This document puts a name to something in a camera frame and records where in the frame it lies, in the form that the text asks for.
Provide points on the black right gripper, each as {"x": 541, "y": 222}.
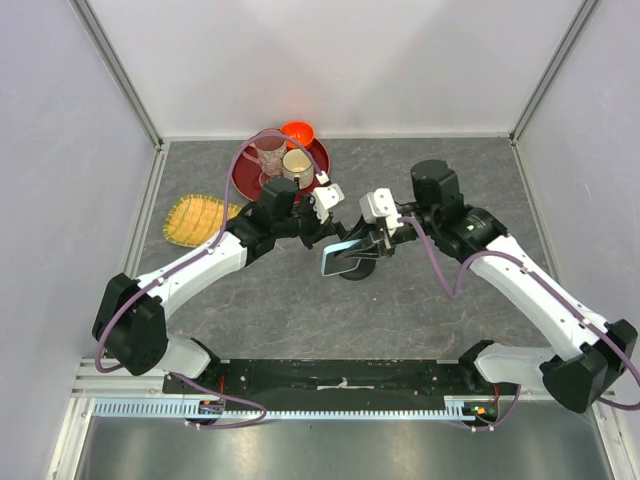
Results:
{"x": 370, "y": 249}

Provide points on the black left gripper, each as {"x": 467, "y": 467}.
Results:
{"x": 320, "y": 229}

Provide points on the black phone stand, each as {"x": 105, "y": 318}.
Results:
{"x": 365, "y": 268}

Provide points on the smartphone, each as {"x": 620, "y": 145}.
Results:
{"x": 338, "y": 259}

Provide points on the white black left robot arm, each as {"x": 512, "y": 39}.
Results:
{"x": 131, "y": 323}

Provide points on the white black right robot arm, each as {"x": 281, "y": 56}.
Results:
{"x": 586, "y": 354}

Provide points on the cream ceramic mug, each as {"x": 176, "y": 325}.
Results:
{"x": 297, "y": 167}

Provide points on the round red tray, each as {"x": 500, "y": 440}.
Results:
{"x": 248, "y": 177}

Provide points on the pink floral mug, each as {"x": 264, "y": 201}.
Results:
{"x": 270, "y": 148}

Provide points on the orange bowl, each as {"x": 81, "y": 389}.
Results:
{"x": 301, "y": 131}

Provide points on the yellow bamboo tray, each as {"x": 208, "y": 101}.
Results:
{"x": 193, "y": 220}

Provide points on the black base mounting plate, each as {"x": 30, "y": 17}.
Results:
{"x": 346, "y": 384}

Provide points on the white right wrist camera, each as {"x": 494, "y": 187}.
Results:
{"x": 380, "y": 205}

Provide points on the slotted grey cable duct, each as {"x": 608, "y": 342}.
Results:
{"x": 330, "y": 409}

